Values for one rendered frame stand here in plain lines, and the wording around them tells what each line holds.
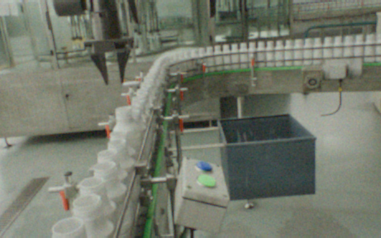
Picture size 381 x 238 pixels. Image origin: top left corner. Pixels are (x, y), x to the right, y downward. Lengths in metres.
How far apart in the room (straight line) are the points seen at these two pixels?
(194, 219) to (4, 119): 4.32
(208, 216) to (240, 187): 0.72
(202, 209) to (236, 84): 1.97
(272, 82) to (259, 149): 1.29
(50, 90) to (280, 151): 3.57
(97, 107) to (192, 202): 3.86
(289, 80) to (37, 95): 3.05
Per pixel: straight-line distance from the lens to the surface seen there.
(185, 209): 0.62
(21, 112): 4.74
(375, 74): 2.55
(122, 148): 0.72
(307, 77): 2.39
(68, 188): 0.77
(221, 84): 2.51
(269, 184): 1.35
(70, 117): 4.55
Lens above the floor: 1.40
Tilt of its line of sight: 16 degrees down
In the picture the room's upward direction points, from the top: 5 degrees counter-clockwise
